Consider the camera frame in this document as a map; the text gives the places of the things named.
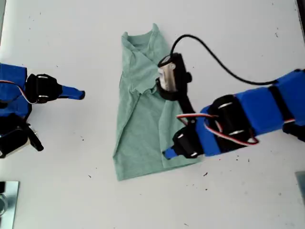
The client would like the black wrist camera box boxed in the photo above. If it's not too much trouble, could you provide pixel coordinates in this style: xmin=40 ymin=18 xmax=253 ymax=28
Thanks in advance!
xmin=0 ymin=123 xmax=33 ymax=159

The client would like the black white camera box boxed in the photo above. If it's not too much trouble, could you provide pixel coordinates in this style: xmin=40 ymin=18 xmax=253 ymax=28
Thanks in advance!
xmin=157 ymin=53 xmax=193 ymax=93

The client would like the black camera cable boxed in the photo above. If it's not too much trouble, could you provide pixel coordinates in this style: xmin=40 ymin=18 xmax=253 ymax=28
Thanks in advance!
xmin=170 ymin=34 xmax=280 ymax=86

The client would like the red white servo wire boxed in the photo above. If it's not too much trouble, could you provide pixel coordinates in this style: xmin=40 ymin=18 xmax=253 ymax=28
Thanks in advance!
xmin=176 ymin=113 xmax=260 ymax=146
xmin=0 ymin=79 xmax=37 ymax=105

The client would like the green t-shirt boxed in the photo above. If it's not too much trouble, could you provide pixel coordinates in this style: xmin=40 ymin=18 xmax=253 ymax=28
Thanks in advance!
xmin=112 ymin=23 xmax=203 ymax=182

